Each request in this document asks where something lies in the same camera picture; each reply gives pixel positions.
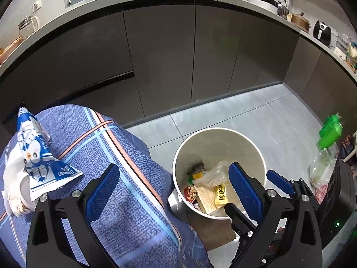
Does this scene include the blue white cartoon wrapper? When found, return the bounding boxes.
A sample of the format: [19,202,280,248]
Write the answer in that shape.
[4,107,83,201]

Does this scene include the white cartoon paper cup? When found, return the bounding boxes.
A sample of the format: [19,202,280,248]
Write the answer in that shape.
[2,154,37,217]

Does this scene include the white round trash bin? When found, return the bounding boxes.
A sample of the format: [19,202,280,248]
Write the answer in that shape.
[172,127,267,220]

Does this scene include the dark kitchen cabinets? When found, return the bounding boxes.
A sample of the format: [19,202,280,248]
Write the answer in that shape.
[1,4,356,133]

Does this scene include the blue patterned tablecloth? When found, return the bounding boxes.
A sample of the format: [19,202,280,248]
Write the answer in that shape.
[1,105,211,267]

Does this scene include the green spray bottle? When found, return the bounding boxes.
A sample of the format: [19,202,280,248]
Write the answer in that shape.
[316,113,343,150]

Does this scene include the brown cork mat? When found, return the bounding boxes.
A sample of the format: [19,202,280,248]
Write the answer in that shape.
[186,211,236,251]

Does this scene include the black air fryer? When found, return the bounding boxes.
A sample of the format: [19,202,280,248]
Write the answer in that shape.
[313,20,332,47]

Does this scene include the wooden steamer pot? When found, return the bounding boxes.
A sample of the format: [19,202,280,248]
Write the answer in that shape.
[291,12,310,33]

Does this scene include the pink bowl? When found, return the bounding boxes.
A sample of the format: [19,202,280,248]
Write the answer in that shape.
[0,36,24,64]

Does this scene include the glass kettle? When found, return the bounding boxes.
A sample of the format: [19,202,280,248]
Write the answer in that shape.
[18,15,39,39]

